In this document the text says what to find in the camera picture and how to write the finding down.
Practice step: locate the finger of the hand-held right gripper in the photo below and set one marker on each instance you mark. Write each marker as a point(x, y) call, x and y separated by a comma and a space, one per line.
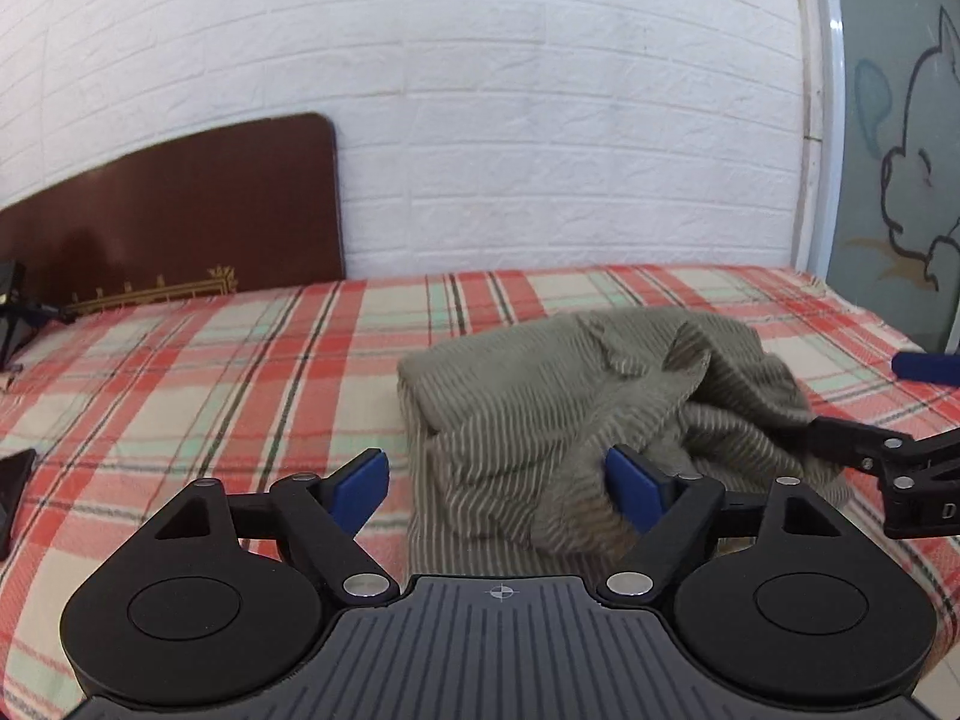
point(926, 367)
point(847, 441)

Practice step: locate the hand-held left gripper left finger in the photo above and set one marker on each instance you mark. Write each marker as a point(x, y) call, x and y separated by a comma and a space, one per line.
point(364, 484)

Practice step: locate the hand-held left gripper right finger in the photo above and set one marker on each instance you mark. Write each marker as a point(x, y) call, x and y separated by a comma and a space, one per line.
point(634, 487)

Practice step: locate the olive patterned garment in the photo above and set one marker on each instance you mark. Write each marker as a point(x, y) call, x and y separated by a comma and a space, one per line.
point(525, 405)

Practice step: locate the red plaid bed sheet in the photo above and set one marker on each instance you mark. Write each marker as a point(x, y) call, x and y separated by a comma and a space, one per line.
point(225, 360)

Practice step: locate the pale green door with drawing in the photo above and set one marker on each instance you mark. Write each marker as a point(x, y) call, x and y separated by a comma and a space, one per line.
point(900, 165)

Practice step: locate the brown wooden headboard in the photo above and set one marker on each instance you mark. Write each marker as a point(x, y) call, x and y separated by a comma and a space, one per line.
point(187, 225)

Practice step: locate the black phone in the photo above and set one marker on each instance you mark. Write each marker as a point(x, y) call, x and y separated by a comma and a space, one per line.
point(13, 495)

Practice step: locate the black tripod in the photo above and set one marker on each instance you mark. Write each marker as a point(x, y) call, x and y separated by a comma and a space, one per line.
point(11, 315)

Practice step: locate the white door frame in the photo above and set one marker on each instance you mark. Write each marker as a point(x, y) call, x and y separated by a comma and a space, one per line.
point(817, 127)

